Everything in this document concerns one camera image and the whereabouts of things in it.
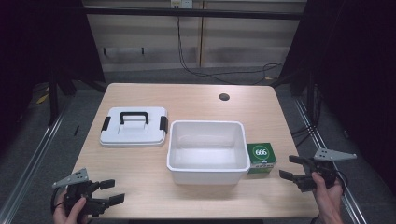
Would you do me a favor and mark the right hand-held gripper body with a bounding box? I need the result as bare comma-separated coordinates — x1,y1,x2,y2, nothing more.
298,147,358,193

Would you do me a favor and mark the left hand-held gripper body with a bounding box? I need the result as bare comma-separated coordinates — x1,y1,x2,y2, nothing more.
51,167,108,218

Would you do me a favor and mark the person's left hand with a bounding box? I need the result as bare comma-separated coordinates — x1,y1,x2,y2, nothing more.
52,189,90,224

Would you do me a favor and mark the person's right hand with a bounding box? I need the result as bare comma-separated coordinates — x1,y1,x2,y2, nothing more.
311,171,346,224

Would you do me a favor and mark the green cardboard box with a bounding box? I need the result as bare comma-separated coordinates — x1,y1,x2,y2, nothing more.
246,142,277,175

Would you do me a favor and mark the white plastic storage box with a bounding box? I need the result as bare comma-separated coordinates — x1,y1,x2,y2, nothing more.
166,119,251,186

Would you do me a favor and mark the black stand leg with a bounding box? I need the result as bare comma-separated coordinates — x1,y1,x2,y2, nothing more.
47,71,61,127

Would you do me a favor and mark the yellow floor tape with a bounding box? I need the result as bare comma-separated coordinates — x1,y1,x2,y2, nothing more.
35,87,50,105

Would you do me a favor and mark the dark curtain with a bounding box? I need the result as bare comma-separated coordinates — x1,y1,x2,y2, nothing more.
271,0,396,197
0,0,106,153

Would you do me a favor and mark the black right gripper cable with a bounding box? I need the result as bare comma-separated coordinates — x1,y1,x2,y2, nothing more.
334,169,349,192

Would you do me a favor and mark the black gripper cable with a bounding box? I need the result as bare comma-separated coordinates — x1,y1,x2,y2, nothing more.
50,186,67,217
334,169,349,192

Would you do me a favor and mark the bundle of black floor cables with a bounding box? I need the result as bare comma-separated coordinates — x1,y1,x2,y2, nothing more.
290,124,319,148

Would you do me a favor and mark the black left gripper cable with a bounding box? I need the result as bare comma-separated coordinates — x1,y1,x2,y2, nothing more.
50,186,67,217

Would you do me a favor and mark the metal floor rail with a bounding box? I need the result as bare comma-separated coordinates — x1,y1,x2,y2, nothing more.
293,98,370,224
0,99,75,224

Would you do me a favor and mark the white lid with black handle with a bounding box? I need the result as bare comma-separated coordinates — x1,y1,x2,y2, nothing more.
99,106,169,148

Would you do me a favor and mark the long black floor cable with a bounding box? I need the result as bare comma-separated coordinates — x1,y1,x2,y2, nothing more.
176,16,285,86

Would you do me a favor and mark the black horizontal frame bar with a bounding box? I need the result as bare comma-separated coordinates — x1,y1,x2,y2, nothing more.
81,7,308,21

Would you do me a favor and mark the white wall socket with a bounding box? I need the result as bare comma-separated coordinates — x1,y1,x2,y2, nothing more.
170,0,194,9

